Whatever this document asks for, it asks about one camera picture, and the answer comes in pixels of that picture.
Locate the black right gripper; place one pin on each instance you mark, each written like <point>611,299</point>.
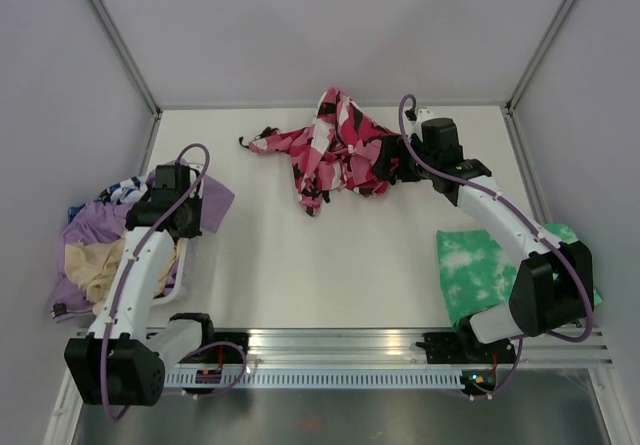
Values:
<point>393,147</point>

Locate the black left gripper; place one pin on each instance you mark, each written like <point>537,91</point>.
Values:
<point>194,228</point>

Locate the pink camouflage trousers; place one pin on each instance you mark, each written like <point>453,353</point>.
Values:
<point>334,152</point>

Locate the purple trousers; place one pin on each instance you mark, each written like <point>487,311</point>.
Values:
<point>67,301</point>

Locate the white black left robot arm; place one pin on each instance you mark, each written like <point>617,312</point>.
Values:
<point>116,363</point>

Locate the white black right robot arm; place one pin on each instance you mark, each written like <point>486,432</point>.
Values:
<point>553,290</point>

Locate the green white folded trousers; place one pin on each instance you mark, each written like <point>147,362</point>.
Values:
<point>476,280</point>

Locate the blue white patterned garment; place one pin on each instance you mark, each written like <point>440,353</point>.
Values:
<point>116,199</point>

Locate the beige garment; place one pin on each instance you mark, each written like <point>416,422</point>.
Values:
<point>92,268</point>

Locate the aluminium left side rail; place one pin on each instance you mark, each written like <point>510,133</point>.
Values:
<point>148,144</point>

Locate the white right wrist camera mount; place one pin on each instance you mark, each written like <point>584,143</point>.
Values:
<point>417,118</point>

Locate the aluminium frame rear rail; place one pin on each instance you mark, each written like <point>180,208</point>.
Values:
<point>323,106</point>

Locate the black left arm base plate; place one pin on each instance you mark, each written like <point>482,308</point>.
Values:
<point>227,347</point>

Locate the aluminium front rail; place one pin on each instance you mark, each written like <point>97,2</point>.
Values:
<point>405,348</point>

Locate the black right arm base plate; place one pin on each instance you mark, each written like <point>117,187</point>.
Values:
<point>465,349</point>

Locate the white slotted cable duct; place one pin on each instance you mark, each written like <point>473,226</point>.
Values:
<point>204,380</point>

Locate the aluminium frame rear left post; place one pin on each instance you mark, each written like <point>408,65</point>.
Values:
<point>107,24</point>

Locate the aluminium frame post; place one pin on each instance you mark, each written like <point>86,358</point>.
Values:
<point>107,24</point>
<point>558,21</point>

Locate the aluminium frame rear right post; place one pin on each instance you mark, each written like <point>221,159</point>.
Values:
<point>558,21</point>

